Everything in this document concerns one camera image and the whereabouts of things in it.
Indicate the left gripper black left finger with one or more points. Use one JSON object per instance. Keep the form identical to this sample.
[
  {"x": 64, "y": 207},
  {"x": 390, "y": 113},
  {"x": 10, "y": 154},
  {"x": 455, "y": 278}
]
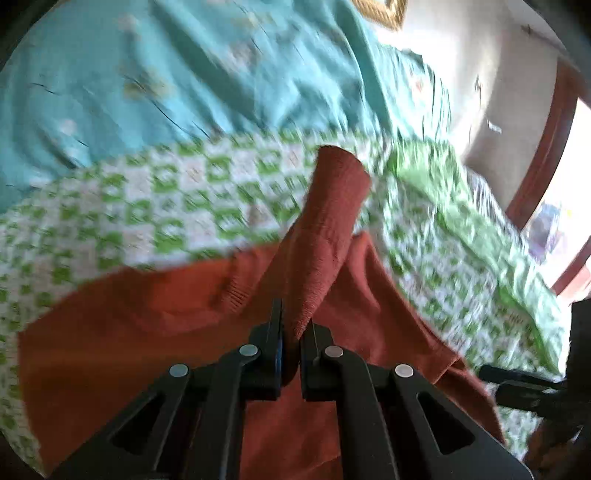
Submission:
[{"x": 188, "y": 424}]

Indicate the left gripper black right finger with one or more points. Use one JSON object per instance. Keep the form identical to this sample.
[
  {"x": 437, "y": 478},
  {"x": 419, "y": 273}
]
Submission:
[{"x": 393, "y": 423}]

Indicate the rust red knit sweater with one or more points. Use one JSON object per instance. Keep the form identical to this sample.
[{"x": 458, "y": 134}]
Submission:
[{"x": 96, "y": 350}]

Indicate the person's right hand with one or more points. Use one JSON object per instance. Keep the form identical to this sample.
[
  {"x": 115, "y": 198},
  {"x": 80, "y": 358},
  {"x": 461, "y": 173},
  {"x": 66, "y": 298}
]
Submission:
[{"x": 559, "y": 450}]

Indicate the green white patterned quilt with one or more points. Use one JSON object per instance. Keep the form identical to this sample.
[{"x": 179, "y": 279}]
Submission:
[{"x": 447, "y": 245}]

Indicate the light blue floral duvet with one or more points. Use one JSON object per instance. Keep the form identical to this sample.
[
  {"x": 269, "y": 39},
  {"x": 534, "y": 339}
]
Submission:
[{"x": 94, "y": 80}]

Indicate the framed landscape painting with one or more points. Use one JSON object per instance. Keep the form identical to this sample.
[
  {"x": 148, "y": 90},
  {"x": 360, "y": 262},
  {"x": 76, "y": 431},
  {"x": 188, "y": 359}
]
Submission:
[{"x": 388, "y": 13}]

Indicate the red wooden door frame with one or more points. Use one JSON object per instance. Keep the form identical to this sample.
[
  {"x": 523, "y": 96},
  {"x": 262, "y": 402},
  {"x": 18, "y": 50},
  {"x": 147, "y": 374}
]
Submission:
[{"x": 552, "y": 205}]

